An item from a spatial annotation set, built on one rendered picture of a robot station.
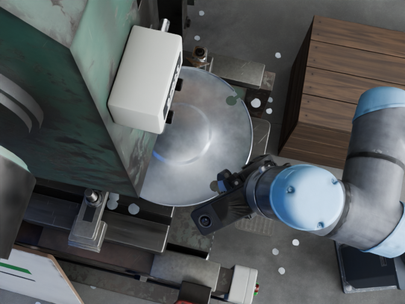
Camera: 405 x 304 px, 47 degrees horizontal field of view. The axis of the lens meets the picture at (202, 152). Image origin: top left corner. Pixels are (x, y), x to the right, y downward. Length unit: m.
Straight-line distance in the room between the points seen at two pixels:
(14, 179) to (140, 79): 0.11
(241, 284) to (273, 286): 0.65
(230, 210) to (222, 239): 0.94
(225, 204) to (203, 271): 0.31
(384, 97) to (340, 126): 0.80
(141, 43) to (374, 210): 0.37
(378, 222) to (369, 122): 0.13
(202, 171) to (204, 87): 0.18
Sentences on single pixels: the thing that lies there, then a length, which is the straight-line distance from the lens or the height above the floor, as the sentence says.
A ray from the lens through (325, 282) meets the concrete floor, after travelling 1.72.
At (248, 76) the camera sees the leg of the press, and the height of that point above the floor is 0.64.
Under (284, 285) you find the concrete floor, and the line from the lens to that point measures 1.68.
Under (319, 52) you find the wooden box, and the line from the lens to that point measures 1.55.
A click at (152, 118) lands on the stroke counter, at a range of 0.35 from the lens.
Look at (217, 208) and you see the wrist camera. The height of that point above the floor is 0.93.
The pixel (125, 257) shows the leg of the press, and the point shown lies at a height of 0.62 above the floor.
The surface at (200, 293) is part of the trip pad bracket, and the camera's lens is 0.95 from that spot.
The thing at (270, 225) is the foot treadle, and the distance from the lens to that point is 1.53.
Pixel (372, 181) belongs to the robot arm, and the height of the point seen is 1.09.
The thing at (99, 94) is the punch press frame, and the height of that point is 1.36.
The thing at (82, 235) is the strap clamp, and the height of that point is 0.76.
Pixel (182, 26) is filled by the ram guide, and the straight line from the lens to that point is 0.73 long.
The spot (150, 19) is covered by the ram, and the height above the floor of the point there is 1.10.
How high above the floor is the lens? 1.65
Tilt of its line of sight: 72 degrees down
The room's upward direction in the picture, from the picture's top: 6 degrees clockwise
